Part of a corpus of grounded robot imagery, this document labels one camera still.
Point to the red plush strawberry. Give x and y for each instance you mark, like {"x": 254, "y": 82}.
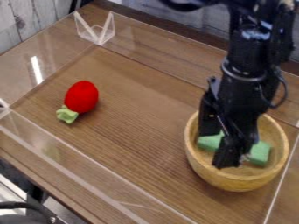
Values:
{"x": 80, "y": 100}

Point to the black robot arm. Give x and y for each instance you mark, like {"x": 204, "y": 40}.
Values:
{"x": 260, "y": 31}

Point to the green rectangular block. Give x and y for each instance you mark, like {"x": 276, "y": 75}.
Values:
{"x": 258, "y": 155}

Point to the clear acrylic corner bracket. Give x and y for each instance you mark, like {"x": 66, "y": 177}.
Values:
{"x": 95, "y": 33}

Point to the brown wooden bowl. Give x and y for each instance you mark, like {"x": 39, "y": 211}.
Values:
{"x": 250, "y": 176}

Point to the black metal bracket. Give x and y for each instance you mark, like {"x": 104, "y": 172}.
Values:
{"x": 44, "y": 211}

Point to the clear acrylic tray wall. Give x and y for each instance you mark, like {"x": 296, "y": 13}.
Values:
{"x": 80, "y": 182}

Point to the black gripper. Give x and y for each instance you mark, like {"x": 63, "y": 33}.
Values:
{"x": 238, "y": 98}

